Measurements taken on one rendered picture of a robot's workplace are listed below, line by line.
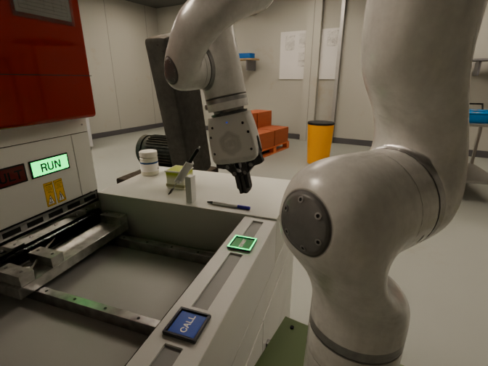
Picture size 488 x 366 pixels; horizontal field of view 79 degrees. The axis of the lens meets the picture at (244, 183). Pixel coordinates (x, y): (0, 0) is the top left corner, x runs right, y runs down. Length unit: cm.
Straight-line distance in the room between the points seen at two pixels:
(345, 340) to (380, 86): 28
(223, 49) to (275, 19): 689
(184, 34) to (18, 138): 57
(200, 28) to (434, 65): 33
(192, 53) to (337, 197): 35
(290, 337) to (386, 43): 56
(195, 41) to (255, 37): 714
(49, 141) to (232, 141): 57
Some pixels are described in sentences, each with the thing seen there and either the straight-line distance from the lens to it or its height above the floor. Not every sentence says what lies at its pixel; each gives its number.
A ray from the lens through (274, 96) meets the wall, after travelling 736.
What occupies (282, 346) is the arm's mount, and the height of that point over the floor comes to 83.
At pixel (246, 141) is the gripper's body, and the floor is 121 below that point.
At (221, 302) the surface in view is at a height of 96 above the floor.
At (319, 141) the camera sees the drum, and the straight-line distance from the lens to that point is 493.
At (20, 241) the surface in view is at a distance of 98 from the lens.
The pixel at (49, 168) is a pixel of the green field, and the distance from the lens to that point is 100.
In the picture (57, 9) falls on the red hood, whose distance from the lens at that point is 100.
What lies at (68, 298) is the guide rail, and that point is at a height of 85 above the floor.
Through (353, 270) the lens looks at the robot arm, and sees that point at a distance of 29.
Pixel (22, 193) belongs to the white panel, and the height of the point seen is 105.
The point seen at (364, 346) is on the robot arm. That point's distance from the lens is 41.
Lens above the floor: 133
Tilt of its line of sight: 19 degrees down
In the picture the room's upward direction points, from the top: straight up
